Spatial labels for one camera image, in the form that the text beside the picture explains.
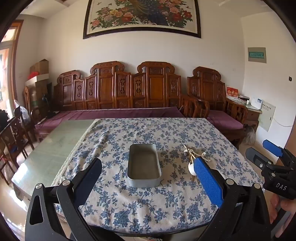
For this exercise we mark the blue floral tablecloth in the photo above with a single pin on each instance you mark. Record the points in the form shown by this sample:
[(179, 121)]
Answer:
[(138, 204)]

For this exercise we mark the short purple seat cushion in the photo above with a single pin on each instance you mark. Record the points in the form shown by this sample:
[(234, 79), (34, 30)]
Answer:
[(222, 118)]

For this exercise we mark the framed floral painting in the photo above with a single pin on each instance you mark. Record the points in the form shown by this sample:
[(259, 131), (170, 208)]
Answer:
[(138, 14)]

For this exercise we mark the rectangular metal tray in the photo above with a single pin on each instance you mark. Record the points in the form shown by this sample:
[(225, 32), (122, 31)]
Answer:
[(143, 166)]

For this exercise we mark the wooden door frame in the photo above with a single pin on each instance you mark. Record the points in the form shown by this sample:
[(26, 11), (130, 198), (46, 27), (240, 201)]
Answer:
[(16, 64)]

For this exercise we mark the carved wooden armchair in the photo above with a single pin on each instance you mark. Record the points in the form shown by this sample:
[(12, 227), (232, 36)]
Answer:
[(208, 85)]

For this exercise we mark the dark wooden chair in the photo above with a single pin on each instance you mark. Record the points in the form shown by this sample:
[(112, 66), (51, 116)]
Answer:
[(13, 139)]

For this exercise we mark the wooden side table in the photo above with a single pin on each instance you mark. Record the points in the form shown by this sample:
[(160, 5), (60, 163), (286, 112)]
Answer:
[(252, 114)]

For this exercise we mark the grey electrical panel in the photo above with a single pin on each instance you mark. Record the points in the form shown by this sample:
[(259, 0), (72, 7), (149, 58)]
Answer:
[(267, 115)]

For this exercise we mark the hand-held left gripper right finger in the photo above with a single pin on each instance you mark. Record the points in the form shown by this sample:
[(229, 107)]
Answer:
[(208, 178)]

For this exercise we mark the white plastic bag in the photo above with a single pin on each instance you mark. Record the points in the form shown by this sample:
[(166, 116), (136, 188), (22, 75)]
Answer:
[(23, 111)]

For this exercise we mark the red card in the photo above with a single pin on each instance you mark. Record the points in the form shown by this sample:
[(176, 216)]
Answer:
[(232, 92)]

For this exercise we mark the brown cardboard box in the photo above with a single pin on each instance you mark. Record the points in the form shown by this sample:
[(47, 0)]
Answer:
[(40, 68)]

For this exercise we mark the long purple seat cushion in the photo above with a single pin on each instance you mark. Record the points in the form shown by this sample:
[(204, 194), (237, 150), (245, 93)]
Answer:
[(104, 113)]

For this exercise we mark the white desk device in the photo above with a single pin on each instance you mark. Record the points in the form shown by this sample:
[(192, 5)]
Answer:
[(257, 103)]

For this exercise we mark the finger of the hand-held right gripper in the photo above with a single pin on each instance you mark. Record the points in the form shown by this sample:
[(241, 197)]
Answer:
[(255, 156), (272, 147)]

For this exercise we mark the person's right hand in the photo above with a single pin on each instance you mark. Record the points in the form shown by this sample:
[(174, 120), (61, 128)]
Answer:
[(275, 206)]

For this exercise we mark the black desk lamp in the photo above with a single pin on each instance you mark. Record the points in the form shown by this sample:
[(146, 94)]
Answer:
[(47, 104)]

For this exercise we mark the large white plastic spoon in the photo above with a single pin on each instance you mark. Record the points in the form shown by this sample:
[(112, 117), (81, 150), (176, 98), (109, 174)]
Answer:
[(191, 169)]

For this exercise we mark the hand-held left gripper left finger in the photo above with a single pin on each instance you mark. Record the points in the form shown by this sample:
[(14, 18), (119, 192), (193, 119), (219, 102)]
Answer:
[(91, 170)]

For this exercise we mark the green wall plaque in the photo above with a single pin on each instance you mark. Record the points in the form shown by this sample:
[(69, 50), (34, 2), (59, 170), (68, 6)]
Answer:
[(257, 54)]

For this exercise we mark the carved wooden sofa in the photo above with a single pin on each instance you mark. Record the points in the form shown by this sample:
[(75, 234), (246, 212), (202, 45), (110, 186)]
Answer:
[(108, 88)]

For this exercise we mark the white cardboard box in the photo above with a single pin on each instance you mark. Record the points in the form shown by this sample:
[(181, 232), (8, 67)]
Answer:
[(38, 78)]

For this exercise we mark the stack of cardboard boxes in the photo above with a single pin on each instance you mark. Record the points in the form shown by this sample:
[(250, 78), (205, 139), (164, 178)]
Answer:
[(40, 95)]

